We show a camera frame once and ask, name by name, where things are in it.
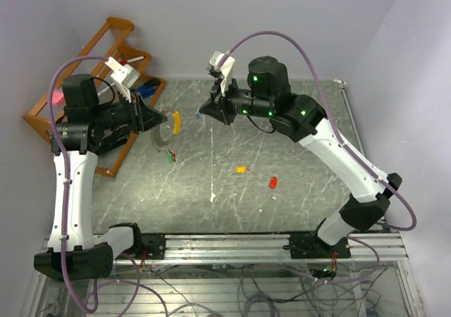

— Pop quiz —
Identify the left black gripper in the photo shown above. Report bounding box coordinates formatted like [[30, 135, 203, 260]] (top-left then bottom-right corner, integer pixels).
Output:
[[92, 86, 168, 135]]

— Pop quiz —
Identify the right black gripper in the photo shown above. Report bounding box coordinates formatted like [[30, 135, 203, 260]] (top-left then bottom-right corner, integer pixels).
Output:
[[199, 73, 274, 126]]

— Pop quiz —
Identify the large keyring yellow handle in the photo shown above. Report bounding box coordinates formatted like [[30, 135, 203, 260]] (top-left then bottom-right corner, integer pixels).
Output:
[[151, 106, 182, 152]]

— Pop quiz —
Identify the green key tag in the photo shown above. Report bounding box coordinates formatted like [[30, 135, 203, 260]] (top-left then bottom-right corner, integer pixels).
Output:
[[166, 151, 176, 163]]

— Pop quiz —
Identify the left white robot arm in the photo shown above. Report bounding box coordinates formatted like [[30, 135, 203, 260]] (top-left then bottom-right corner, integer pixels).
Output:
[[34, 74, 167, 282]]

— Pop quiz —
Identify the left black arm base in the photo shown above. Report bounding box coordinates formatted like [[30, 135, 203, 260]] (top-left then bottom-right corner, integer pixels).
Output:
[[130, 233, 166, 260]]

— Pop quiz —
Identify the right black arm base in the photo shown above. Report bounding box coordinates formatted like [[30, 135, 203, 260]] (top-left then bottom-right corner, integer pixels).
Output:
[[283, 232, 351, 259]]

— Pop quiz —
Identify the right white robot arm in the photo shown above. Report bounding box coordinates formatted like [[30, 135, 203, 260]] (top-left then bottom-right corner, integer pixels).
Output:
[[199, 51, 402, 258]]

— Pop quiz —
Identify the blue stapler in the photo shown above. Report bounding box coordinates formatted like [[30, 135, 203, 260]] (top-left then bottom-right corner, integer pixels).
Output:
[[137, 77, 161, 99]]

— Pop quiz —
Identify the brown capped white marker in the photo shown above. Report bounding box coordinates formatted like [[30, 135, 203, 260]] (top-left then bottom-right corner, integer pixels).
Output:
[[97, 87, 111, 96]]

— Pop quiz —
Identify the black stapler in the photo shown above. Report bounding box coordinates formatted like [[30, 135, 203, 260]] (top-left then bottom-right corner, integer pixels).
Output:
[[97, 135, 129, 155]]

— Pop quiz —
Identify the red capped white marker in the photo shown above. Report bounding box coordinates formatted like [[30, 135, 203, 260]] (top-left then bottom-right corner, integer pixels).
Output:
[[120, 56, 144, 66]]

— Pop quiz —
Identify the yellow tag key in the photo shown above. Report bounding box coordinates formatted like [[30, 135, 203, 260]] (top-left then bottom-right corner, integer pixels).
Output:
[[235, 166, 250, 174]]

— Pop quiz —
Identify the wooden tiered rack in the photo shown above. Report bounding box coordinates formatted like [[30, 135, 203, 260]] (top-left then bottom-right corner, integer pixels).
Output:
[[24, 17, 145, 178]]

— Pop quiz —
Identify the pink eraser block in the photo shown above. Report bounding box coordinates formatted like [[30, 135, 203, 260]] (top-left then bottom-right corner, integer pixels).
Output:
[[52, 90, 65, 107]]

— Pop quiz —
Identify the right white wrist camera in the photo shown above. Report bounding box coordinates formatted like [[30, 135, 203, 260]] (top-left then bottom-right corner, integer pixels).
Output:
[[207, 51, 235, 97]]

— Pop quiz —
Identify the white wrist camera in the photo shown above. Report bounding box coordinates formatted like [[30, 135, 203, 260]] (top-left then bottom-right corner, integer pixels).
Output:
[[106, 56, 140, 103], [207, 51, 235, 97]]

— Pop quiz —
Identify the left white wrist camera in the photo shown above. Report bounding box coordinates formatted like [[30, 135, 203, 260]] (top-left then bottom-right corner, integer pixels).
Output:
[[106, 56, 140, 103]]

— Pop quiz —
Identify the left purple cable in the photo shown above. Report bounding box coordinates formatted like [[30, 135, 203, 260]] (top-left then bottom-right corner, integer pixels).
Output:
[[47, 56, 142, 314]]

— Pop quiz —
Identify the aluminium frame rail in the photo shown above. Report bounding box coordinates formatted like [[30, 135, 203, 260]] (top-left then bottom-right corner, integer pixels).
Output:
[[131, 232, 408, 264]]

